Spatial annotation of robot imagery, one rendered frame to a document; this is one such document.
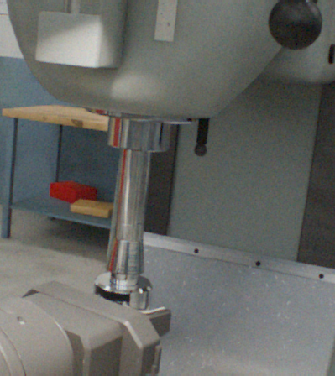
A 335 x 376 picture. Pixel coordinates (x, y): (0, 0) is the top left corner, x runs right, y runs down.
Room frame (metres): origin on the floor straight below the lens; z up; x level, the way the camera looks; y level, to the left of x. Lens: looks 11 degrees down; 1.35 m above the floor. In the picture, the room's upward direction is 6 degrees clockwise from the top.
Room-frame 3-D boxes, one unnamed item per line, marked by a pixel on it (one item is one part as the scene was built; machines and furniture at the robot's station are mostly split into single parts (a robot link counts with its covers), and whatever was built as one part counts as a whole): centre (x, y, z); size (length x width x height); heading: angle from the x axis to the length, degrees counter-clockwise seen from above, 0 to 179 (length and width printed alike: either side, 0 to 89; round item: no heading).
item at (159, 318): (0.50, 0.00, 1.14); 0.06 x 0.02 x 0.03; 149
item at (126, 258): (0.52, 0.03, 1.23); 0.03 x 0.03 x 0.11
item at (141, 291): (0.52, 0.03, 1.17); 0.05 x 0.05 x 0.01
